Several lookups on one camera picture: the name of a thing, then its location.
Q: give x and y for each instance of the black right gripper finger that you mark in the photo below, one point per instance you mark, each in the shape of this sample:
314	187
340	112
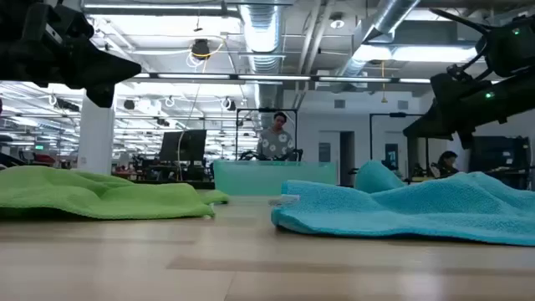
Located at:
432	115
439	129

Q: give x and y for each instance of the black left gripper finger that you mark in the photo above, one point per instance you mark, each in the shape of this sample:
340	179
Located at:
104	62
96	79

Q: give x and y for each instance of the blue microfiber towel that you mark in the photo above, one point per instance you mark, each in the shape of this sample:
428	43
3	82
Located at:
418	213

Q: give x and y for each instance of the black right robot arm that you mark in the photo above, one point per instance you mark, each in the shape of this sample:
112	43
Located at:
510	50

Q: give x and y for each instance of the green microfiber towel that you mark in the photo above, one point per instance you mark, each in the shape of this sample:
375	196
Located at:
104	196

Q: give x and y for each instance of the teal translucent plastic basket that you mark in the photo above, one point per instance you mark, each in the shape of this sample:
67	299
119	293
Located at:
259	177

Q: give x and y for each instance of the person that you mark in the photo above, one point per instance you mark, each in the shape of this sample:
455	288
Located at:
446	165
273	142

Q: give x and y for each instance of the white square column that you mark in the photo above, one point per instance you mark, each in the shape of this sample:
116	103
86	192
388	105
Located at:
96	138

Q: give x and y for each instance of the long linear ceiling light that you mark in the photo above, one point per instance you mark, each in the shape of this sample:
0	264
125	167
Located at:
192	76

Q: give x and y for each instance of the black ceiling-mounted device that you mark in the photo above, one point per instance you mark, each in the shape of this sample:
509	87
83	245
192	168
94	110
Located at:
200	49

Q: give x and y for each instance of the black computer monitor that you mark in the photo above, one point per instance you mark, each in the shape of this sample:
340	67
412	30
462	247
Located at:
184	146

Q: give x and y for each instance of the round ceiling detector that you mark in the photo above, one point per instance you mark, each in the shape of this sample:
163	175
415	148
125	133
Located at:
337	23

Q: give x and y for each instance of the black background robot arms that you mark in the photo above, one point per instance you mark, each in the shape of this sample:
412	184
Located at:
251	156

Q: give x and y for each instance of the black metal frame stand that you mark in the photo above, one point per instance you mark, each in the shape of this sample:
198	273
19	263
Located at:
397	114
267	110

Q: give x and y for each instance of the silver ventilation duct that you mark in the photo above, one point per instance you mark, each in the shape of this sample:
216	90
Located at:
262	37
393	16

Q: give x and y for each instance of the dark wall sign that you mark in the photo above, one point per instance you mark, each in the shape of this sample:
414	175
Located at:
324	152

